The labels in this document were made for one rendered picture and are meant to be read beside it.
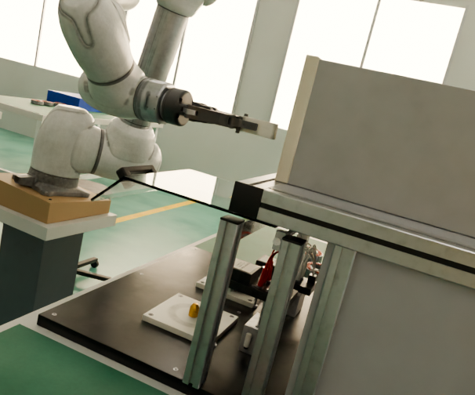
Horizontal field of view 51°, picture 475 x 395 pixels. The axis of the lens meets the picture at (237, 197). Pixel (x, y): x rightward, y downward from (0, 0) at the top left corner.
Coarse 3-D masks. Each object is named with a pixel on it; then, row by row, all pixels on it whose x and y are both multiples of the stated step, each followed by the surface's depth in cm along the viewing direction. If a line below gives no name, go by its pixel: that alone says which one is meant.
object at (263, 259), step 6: (264, 258) 120; (258, 264) 118; (264, 264) 117; (300, 282) 116; (306, 282) 117; (294, 288) 115; (300, 288) 114; (306, 288) 114; (312, 288) 114; (306, 294) 114
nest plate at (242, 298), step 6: (198, 282) 119; (204, 282) 120; (228, 294) 116; (234, 294) 117; (240, 294) 118; (234, 300) 116; (240, 300) 116; (246, 300) 115; (252, 300) 116; (258, 300) 118; (252, 306) 115
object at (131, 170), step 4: (120, 168) 89; (124, 168) 89; (128, 168) 90; (132, 168) 91; (136, 168) 93; (140, 168) 94; (144, 168) 95; (148, 168) 96; (152, 168) 98; (116, 172) 89; (120, 172) 89; (124, 172) 89; (128, 172) 89; (132, 172) 92; (136, 172) 93; (140, 172) 95; (144, 172) 97; (148, 172) 97; (152, 172) 97; (120, 176) 89
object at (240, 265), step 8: (240, 264) 96; (248, 264) 97; (232, 272) 94; (240, 272) 93; (248, 272) 93; (256, 272) 95; (232, 280) 94; (240, 280) 93; (248, 280) 93; (256, 280) 97; (232, 288) 94; (240, 288) 93; (248, 288) 92; (256, 288) 92; (264, 288) 93; (256, 296) 92; (264, 296) 91; (296, 296) 96; (264, 304) 92
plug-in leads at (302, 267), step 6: (312, 246) 118; (306, 252) 115; (312, 252) 118; (306, 258) 118; (312, 258) 117; (306, 264) 118; (300, 270) 115; (300, 276) 116; (312, 276) 117; (312, 282) 117
